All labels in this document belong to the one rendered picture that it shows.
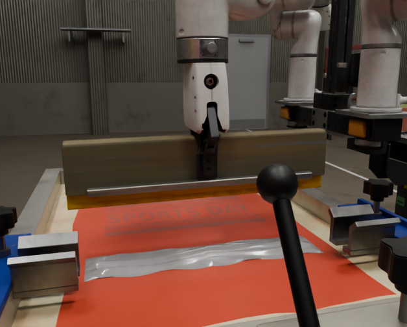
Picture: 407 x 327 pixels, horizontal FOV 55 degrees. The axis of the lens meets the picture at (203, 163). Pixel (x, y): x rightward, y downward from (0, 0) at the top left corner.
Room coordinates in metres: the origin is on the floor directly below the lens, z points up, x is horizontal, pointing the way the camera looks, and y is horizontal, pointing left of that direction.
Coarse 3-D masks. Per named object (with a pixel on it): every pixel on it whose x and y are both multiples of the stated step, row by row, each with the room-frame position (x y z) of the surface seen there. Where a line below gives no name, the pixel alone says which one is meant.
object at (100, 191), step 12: (192, 180) 0.57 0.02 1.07; (204, 180) 0.57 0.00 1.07; (216, 180) 0.57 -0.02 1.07; (228, 180) 0.57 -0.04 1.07; (240, 180) 0.58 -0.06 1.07; (252, 180) 0.58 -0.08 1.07; (96, 192) 0.53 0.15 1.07; (108, 192) 0.53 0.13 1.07; (120, 192) 0.53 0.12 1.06; (132, 192) 0.54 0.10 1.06; (144, 192) 0.54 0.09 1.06
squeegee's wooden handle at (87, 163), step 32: (320, 128) 0.64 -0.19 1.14; (64, 160) 0.53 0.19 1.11; (96, 160) 0.54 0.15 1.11; (128, 160) 0.55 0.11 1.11; (160, 160) 0.56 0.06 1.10; (192, 160) 0.57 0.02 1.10; (224, 160) 0.59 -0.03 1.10; (256, 160) 0.60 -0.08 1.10; (288, 160) 0.61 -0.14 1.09; (320, 160) 0.63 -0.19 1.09
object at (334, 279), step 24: (264, 216) 0.74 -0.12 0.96; (216, 240) 0.62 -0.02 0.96; (312, 240) 0.62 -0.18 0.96; (240, 264) 0.53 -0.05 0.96; (264, 264) 0.53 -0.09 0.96; (312, 264) 0.53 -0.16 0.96; (336, 264) 0.53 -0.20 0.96; (240, 288) 0.47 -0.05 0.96; (264, 288) 0.47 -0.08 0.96; (288, 288) 0.47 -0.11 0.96; (312, 288) 0.47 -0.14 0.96; (336, 288) 0.47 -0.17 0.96; (360, 288) 0.47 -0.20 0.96; (384, 288) 0.47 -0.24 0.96; (264, 312) 0.41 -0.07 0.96; (288, 312) 0.41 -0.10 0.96
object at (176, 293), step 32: (96, 224) 0.69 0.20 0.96; (96, 256) 0.56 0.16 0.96; (96, 288) 0.47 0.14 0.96; (128, 288) 0.47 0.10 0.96; (160, 288) 0.47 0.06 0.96; (192, 288) 0.47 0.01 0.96; (224, 288) 0.47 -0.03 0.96; (64, 320) 0.40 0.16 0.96; (96, 320) 0.40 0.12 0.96; (128, 320) 0.40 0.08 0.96; (160, 320) 0.40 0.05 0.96; (192, 320) 0.40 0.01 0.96; (224, 320) 0.40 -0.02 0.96
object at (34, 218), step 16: (48, 176) 0.91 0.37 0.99; (48, 192) 0.78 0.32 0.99; (304, 192) 0.79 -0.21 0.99; (320, 192) 0.78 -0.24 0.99; (32, 208) 0.68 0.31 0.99; (48, 208) 0.72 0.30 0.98; (304, 208) 0.78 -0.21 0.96; (320, 208) 0.72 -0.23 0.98; (16, 224) 0.60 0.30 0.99; (32, 224) 0.60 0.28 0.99; (16, 304) 0.41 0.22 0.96; (0, 320) 0.35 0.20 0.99
